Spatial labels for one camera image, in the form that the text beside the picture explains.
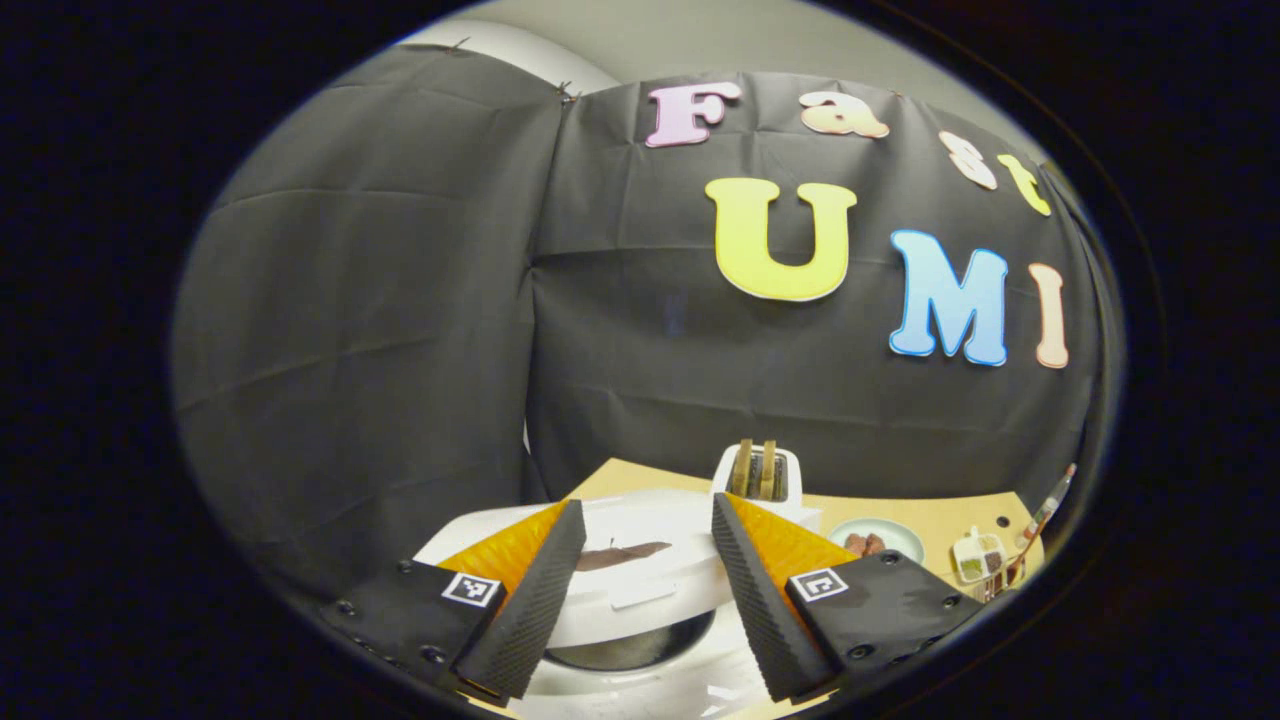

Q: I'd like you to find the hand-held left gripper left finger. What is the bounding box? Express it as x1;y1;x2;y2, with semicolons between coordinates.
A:
320;498;589;703

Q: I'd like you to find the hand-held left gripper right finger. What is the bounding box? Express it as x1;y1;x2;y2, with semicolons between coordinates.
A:
710;491;988;704

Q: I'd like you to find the white rice cooker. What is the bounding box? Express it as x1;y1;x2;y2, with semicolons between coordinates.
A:
413;488;826;720

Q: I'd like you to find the clear chopstick holder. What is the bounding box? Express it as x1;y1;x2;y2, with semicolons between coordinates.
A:
985;555;1031;602

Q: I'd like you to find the white toaster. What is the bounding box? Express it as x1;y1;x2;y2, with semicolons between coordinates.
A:
711;440;804;527

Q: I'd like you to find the light green plate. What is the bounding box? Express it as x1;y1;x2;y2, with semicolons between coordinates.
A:
827;516;927;567

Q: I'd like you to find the white divided dish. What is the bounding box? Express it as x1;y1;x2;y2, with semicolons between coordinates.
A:
950;527;1007;584

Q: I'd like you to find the black backdrop cloth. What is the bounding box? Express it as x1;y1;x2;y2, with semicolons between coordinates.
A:
170;40;1111;601

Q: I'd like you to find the clear plastic water bottle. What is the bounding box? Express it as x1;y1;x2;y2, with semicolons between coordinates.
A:
1017;461;1080;562

